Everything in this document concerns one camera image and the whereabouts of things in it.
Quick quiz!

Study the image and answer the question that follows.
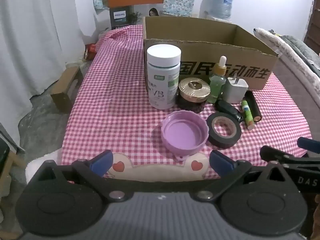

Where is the pink checkered tablecloth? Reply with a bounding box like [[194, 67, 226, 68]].
[[61, 24, 313, 182]]

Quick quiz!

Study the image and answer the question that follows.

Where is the small black clip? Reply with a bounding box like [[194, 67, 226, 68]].
[[215, 99, 243, 123]]

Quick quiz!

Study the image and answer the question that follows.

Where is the green dropper bottle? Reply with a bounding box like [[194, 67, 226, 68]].
[[207, 56, 227, 104]]

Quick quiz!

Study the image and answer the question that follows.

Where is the brown cardboard box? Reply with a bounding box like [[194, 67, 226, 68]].
[[143, 16, 279, 92]]

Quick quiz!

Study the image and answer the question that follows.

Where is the white supplement bottle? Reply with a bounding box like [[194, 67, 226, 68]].
[[146, 44, 182, 110]]

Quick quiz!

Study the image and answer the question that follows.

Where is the brown wooden door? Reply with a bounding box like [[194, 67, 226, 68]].
[[304, 4, 320, 55]]

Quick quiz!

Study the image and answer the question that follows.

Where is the purple plastic lid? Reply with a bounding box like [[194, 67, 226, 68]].
[[161, 110, 209, 160]]

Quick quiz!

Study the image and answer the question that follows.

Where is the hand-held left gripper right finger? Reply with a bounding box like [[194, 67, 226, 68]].
[[194, 150, 300, 202]]

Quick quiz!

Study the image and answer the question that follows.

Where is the green lip balm tube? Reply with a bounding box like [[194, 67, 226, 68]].
[[240, 100, 255, 130]]

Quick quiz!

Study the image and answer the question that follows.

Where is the small cardboard floor box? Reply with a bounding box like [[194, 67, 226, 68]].
[[50, 65, 83, 113]]

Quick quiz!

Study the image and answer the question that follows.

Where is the grey blanket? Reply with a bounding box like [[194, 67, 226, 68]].
[[282, 35, 320, 70]]

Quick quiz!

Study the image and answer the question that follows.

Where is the gold lid cream jar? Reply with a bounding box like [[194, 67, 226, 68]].
[[177, 77, 211, 113]]

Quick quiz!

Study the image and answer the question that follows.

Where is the white curtain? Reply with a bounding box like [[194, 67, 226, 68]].
[[0, 0, 85, 153]]

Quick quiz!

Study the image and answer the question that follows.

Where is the black tape roll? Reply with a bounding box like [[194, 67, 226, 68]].
[[206, 112, 242, 148]]

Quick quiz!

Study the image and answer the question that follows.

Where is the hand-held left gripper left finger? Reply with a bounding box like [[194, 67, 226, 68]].
[[25, 149, 127, 202]]

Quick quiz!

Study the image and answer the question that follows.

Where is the black cylinder tube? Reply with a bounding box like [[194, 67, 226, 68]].
[[244, 90, 262, 123]]

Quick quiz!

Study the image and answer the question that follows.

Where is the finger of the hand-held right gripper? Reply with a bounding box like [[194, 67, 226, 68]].
[[259, 145, 295, 165], [297, 137, 320, 154]]

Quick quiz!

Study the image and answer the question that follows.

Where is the white fluffy rug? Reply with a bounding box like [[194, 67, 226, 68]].
[[25, 150, 63, 180]]

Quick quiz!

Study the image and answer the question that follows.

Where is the grey quilted mattress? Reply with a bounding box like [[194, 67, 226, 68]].
[[272, 52, 320, 140]]

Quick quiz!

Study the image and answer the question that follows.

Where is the white charger plug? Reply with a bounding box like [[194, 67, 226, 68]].
[[223, 73, 248, 104]]

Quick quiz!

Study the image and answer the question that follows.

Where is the wooden stool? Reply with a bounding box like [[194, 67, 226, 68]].
[[0, 152, 27, 230]]

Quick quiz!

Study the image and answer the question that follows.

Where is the white fluffy blanket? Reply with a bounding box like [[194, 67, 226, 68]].
[[254, 27, 320, 100]]

